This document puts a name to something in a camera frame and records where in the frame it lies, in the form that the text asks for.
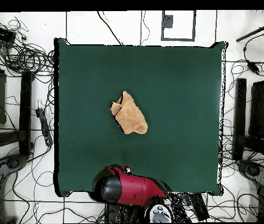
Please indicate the dark grey square plate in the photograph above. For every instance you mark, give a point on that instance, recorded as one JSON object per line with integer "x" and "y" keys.
{"x": 167, "y": 21}

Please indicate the black power strip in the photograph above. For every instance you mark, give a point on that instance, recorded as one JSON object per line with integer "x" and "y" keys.
{"x": 45, "y": 126}
{"x": 199, "y": 206}

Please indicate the black tripod pole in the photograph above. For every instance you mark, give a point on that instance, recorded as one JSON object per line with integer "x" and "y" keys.
{"x": 253, "y": 33}

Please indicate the grey square floor frame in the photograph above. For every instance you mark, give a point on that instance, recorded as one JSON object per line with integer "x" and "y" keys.
{"x": 162, "y": 35}

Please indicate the black metal frame stand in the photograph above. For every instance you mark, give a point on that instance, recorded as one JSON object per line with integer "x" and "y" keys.
{"x": 25, "y": 112}
{"x": 240, "y": 116}

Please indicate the tan terry towel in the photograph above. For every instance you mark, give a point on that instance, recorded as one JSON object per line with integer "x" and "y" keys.
{"x": 129, "y": 116}

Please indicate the grey pedestal leg with caster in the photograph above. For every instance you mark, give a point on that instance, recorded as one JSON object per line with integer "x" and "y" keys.
{"x": 12, "y": 163}
{"x": 254, "y": 170}

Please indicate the dark green table cloth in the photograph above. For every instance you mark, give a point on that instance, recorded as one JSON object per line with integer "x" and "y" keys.
{"x": 169, "y": 93}

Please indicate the black power adapter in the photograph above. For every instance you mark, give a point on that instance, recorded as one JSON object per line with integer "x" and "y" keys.
{"x": 253, "y": 67}

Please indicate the black electronics box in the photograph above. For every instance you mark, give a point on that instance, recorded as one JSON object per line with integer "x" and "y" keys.
{"x": 0, "y": 33}

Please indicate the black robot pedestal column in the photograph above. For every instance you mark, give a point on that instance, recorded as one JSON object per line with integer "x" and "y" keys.
{"x": 122, "y": 213}

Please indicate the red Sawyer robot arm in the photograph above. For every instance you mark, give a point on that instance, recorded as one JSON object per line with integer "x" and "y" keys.
{"x": 134, "y": 189}

